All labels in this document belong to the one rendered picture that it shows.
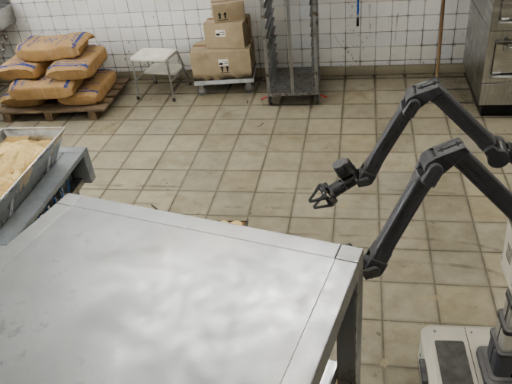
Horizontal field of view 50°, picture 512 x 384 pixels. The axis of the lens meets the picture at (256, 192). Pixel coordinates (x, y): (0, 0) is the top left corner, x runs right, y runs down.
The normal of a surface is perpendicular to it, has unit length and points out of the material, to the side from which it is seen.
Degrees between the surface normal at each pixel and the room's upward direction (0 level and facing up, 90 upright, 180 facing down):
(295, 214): 0
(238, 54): 87
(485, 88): 90
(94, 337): 0
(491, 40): 90
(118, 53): 90
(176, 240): 0
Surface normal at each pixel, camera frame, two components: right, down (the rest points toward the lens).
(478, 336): -0.09, -0.82
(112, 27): -0.16, 0.56
